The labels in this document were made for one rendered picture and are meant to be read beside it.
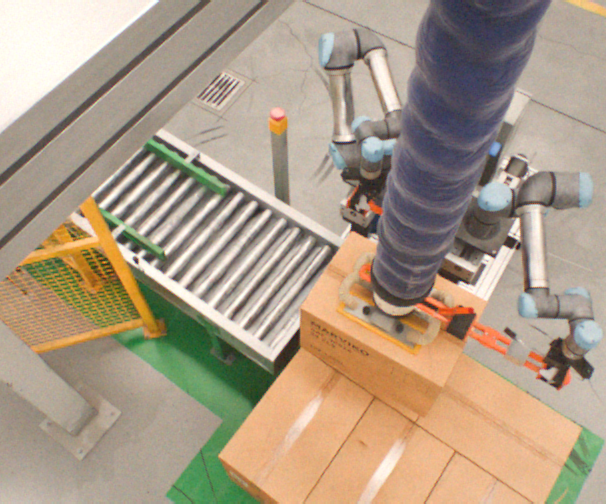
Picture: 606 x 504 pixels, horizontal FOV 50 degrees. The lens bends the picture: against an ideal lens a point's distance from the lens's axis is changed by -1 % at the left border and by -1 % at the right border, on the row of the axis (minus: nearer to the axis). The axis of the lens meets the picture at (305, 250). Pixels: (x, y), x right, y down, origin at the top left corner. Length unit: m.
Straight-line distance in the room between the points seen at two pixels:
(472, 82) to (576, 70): 3.67
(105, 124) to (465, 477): 2.58
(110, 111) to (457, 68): 0.99
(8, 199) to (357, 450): 2.52
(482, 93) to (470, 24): 0.18
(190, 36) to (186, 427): 3.09
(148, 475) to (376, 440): 1.20
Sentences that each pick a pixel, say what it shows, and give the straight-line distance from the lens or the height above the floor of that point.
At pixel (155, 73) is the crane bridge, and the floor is 3.00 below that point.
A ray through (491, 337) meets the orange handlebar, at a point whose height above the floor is 1.22.
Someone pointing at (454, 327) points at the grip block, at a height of 1.22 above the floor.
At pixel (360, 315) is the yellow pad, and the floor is 1.10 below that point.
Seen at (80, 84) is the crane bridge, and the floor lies 3.04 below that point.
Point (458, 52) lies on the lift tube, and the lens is 1.34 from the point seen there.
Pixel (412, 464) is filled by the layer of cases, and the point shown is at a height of 0.54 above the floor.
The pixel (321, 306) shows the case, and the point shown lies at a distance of 2.46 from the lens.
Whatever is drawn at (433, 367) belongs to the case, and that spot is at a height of 1.08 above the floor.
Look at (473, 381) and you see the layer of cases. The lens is 3.01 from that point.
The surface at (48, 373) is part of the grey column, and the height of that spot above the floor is 0.70.
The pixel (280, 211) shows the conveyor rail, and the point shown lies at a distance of 3.24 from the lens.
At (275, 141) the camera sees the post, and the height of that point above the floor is 0.86.
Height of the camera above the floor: 3.32
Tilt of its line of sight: 61 degrees down
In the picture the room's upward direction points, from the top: straight up
